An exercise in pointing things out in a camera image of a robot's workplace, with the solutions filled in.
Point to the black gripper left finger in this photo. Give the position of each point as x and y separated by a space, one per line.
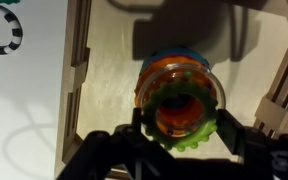
117 150

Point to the wooden slatted tray box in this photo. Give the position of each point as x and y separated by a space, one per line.
110 83

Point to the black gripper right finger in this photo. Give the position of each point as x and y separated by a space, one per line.
250 146

